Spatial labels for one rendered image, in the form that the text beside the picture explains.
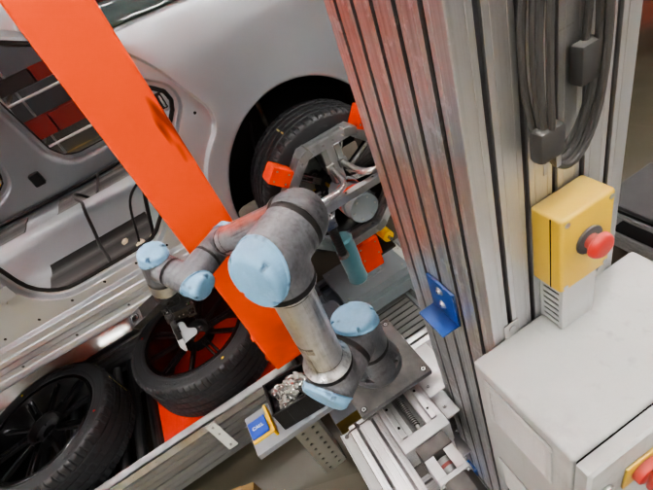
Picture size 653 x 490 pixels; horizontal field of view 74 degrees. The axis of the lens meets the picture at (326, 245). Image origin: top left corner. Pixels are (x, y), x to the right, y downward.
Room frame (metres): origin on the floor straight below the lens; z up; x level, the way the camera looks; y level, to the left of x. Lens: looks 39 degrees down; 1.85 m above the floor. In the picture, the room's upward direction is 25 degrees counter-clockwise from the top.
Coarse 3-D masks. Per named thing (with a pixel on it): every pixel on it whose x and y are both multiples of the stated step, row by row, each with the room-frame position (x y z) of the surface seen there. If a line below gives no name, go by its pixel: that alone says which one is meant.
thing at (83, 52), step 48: (0, 0) 1.09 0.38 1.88; (48, 0) 1.11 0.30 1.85; (48, 48) 1.09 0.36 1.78; (96, 48) 1.11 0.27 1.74; (96, 96) 1.10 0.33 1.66; (144, 96) 1.12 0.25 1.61; (144, 144) 1.10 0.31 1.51; (144, 192) 1.09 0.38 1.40; (192, 192) 1.11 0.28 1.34; (192, 240) 1.10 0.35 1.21; (288, 336) 1.11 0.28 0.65
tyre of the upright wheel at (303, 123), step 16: (288, 112) 1.77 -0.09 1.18; (304, 112) 1.69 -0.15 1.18; (320, 112) 1.64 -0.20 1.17; (336, 112) 1.62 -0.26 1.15; (272, 128) 1.73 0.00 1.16; (288, 128) 1.64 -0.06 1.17; (304, 128) 1.59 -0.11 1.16; (320, 128) 1.60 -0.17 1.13; (272, 144) 1.64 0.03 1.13; (288, 144) 1.57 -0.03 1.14; (256, 160) 1.71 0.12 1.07; (272, 160) 1.57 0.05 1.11; (288, 160) 1.56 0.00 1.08; (256, 176) 1.68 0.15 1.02; (256, 192) 1.67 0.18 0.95; (272, 192) 1.54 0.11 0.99
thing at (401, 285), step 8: (408, 272) 1.62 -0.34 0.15; (400, 280) 1.60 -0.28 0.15; (408, 280) 1.56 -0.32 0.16; (320, 288) 1.81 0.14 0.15; (328, 288) 1.75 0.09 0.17; (384, 288) 1.59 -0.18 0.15; (392, 288) 1.57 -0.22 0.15; (400, 288) 1.55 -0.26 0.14; (408, 288) 1.56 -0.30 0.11; (328, 296) 1.72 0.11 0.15; (336, 296) 1.69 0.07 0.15; (376, 296) 1.57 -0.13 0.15; (384, 296) 1.53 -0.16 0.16; (392, 296) 1.54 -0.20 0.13; (376, 304) 1.52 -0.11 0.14; (384, 304) 1.53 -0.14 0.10
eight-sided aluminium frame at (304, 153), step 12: (324, 132) 1.57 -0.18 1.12; (336, 132) 1.52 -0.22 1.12; (348, 132) 1.53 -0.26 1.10; (360, 132) 1.54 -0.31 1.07; (312, 144) 1.54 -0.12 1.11; (324, 144) 1.51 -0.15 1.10; (300, 156) 1.49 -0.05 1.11; (312, 156) 1.50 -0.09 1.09; (300, 168) 1.48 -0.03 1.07; (300, 180) 1.48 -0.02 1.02; (384, 204) 1.60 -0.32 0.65; (384, 216) 1.54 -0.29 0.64; (360, 228) 1.56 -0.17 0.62; (372, 228) 1.52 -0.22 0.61; (324, 240) 1.49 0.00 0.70; (360, 240) 1.51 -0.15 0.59
